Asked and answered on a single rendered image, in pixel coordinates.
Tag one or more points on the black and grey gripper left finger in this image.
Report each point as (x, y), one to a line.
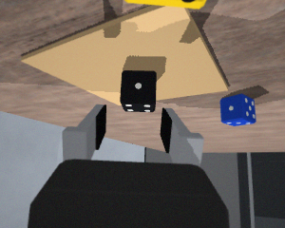
(80, 142)

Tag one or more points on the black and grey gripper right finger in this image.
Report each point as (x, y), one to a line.
(182, 145)

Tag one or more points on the blue die with white pips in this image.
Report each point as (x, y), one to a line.
(237, 110)

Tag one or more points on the black die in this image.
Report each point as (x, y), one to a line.
(138, 90)

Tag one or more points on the tan flat mat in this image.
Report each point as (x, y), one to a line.
(157, 38)

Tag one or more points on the yellow die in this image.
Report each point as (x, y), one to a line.
(191, 4)

